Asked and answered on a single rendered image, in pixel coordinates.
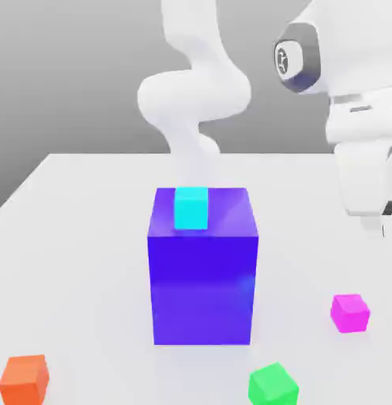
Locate small cyan cube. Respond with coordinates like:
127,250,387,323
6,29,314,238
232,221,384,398
173,186,209,231

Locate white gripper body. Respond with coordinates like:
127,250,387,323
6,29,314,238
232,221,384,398
334,141,392,218

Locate small magenta cube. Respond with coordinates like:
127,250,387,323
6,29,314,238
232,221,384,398
330,293,371,334

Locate small green cube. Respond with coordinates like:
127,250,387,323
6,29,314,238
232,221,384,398
248,361,300,405

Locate large purple box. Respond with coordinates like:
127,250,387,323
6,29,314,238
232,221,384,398
147,187,259,346

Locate small orange cube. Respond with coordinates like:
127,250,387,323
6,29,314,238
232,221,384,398
0,354,51,405

